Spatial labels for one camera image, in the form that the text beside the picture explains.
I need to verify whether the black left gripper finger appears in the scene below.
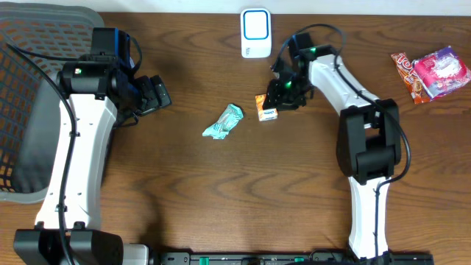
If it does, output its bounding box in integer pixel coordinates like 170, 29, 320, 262
138, 102, 172, 115
150, 75, 172, 107

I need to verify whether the small orange snack packet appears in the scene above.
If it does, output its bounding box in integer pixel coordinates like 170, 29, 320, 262
255, 94, 278, 121

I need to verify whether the teal snack packet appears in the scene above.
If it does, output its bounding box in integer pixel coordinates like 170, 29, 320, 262
202, 104, 244, 140

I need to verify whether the red orange candy bar wrapper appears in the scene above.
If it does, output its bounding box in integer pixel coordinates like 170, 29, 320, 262
390, 52, 431, 105

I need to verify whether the purple red snack bag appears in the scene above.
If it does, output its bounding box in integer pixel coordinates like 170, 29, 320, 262
412, 46, 470, 100

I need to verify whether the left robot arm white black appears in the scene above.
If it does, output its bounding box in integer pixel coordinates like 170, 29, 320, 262
13, 27, 171, 265

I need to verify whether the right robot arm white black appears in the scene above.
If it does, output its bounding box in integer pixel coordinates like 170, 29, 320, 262
263, 32, 401, 264

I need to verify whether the dark grey plastic basket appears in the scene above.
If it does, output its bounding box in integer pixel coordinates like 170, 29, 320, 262
1, 1, 104, 204

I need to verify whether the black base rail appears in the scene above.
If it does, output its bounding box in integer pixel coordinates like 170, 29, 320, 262
152, 251, 435, 265

